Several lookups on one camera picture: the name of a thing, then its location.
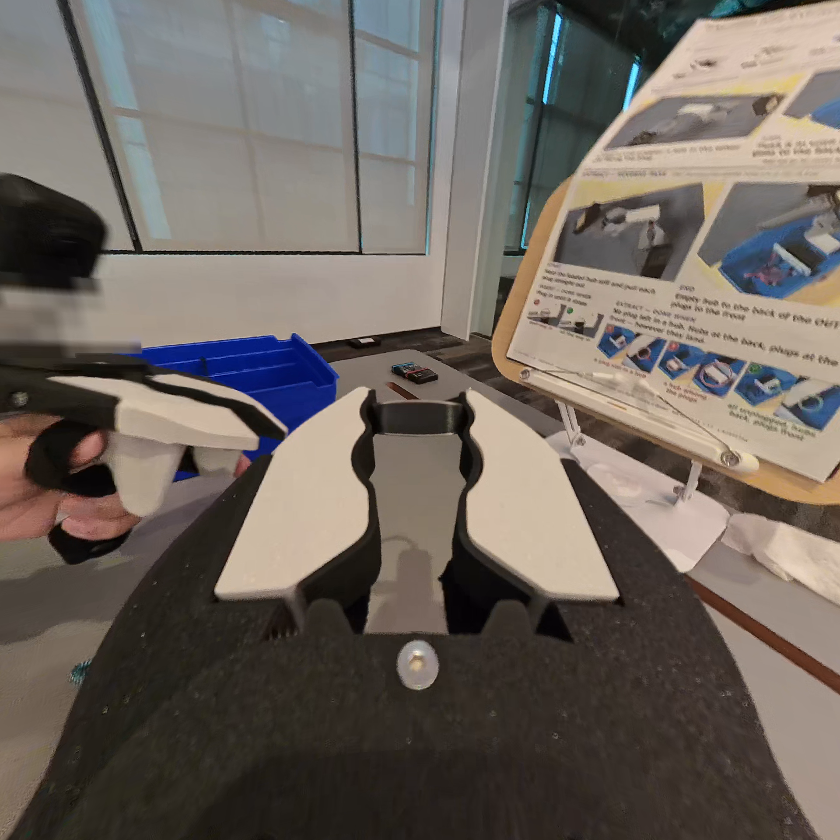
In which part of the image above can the crumpled white paper towel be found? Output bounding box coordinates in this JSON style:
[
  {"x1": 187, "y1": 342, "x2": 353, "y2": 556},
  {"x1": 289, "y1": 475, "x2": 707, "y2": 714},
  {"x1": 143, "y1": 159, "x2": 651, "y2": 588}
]
[{"x1": 722, "y1": 512, "x2": 840, "y2": 605}]

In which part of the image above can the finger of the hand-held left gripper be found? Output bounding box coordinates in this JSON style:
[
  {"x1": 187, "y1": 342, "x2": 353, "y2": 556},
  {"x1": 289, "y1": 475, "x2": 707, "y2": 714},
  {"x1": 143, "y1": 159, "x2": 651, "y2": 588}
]
[
  {"x1": 49, "y1": 375, "x2": 262, "y2": 451},
  {"x1": 155, "y1": 374, "x2": 288, "y2": 439}
]

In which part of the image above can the printed instruction sheet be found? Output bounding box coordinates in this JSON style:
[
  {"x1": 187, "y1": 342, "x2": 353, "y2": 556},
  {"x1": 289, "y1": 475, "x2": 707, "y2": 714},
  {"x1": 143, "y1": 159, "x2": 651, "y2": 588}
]
[{"x1": 506, "y1": 10, "x2": 840, "y2": 482}]

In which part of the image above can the frosted glass window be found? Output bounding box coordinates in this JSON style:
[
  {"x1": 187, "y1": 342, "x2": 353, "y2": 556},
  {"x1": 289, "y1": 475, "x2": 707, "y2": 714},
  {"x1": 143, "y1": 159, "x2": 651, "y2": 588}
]
[{"x1": 0, "y1": 0, "x2": 438, "y2": 256}]

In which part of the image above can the blue plastic bin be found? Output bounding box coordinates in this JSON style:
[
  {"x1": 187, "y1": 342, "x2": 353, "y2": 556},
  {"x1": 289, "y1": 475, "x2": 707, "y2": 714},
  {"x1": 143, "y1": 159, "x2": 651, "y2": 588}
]
[{"x1": 121, "y1": 333, "x2": 339, "y2": 460}]

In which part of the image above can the person's left hand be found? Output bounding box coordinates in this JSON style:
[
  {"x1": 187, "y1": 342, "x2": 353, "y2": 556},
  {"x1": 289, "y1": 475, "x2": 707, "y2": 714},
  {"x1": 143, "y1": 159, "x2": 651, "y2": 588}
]
[{"x1": 0, "y1": 415, "x2": 254, "y2": 542}]

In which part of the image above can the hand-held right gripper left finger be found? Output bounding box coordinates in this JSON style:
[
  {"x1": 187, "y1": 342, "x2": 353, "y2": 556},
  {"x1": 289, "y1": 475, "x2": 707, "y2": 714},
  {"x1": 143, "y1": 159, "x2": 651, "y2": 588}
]
[{"x1": 214, "y1": 385, "x2": 381, "y2": 603}]

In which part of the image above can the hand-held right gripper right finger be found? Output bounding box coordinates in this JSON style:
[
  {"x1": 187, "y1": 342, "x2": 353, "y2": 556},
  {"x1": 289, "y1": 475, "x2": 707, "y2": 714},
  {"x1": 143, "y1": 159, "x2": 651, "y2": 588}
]
[{"x1": 453, "y1": 389, "x2": 621, "y2": 611}]

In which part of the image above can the wooden document stand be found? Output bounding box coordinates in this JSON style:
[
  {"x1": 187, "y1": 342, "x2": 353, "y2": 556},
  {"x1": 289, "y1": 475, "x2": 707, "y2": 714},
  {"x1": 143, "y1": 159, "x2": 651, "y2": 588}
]
[{"x1": 491, "y1": 173, "x2": 840, "y2": 572}]

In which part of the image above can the grey usb hub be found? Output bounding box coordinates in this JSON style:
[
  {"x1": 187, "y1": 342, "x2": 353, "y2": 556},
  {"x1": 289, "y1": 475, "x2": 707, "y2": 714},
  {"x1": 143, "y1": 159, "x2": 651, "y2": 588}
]
[{"x1": 369, "y1": 399, "x2": 466, "y2": 436}]

